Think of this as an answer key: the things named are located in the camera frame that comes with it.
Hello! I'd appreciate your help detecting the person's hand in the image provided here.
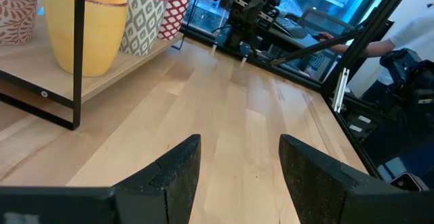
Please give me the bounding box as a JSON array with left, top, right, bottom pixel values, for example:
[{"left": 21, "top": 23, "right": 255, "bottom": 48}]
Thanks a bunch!
[{"left": 317, "top": 31, "right": 342, "bottom": 54}]

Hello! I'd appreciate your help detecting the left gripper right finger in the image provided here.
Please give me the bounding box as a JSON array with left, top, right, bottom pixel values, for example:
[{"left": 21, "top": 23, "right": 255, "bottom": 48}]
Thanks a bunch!
[{"left": 278, "top": 134, "right": 391, "bottom": 224}]

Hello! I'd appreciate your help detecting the dark laptop screen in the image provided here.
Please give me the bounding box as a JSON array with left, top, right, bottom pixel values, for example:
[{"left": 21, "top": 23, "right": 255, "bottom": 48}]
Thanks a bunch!
[{"left": 297, "top": 7, "right": 357, "bottom": 41}]

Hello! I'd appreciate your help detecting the black keyboard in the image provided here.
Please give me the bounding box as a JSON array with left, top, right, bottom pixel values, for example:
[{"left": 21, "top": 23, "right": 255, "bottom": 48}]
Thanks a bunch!
[{"left": 273, "top": 16, "right": 309, "bottom": 40}]

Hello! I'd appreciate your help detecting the person's forearm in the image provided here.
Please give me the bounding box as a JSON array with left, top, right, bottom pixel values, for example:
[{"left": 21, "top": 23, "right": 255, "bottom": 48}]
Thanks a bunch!
[{"left": 334, "top": 37, "right": 394, "bottom": 58}]

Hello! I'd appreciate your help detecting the yellow ceramic mug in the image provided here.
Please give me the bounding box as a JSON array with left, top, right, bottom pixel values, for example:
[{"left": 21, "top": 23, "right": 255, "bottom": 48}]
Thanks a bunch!
[{"left": 42, "top": 0, "right": 129, "bottom": 78}]

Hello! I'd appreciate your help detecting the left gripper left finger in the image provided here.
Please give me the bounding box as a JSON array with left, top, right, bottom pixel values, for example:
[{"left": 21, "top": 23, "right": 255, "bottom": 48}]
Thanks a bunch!
[{"left": 113, "top": 134, "right": 202, "bottom": 224}]

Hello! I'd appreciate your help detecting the black table-level camera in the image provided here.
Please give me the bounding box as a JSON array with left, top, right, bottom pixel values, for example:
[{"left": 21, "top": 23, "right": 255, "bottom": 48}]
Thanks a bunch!
[{"left": 378, "top": 47, "right": 434, "bottom": 116}]

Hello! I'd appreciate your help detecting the white mug grey inside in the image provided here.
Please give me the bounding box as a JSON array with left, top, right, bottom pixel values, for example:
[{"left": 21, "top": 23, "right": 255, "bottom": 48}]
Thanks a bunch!
[{"left": 151, "top": 0, "right": 191, "bottom": 41}]

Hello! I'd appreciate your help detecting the dark patterned pad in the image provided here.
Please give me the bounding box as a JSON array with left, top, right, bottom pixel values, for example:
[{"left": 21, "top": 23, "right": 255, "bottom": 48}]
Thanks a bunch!
[{"left": 298, "top": 50, "right": 328, "bottom": 81}]

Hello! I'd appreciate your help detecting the person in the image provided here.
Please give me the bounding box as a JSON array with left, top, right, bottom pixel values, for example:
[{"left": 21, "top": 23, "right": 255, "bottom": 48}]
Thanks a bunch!
[{"left": 388, "top": 3, "right": 434, "bottom": 52}]

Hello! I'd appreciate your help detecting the white frame bracket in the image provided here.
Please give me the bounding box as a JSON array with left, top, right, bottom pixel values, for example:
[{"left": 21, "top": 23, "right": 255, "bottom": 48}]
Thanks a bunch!
[{"left": 332, "top": 67, "right": 350, "bottom": 113}]

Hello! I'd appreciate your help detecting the orange floral pattern mug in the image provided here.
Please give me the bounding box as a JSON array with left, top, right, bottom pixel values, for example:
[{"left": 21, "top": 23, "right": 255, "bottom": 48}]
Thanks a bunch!
[{"left": 0, "top": 0, "right": 38, "bottom": 46}]

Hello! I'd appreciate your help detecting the dark rounded-corner device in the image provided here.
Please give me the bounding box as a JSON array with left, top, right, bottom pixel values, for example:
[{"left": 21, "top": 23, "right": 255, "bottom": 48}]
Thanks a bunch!
[{"left": 388, "top": 172, "right": 430, "bottom": 193}]

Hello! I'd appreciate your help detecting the grey diamond pattern mug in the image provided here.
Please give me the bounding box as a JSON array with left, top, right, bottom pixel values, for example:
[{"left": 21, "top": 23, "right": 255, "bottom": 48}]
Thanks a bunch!
[{"left": 114, "top": 0, "right": 169, "bottom": 57}]

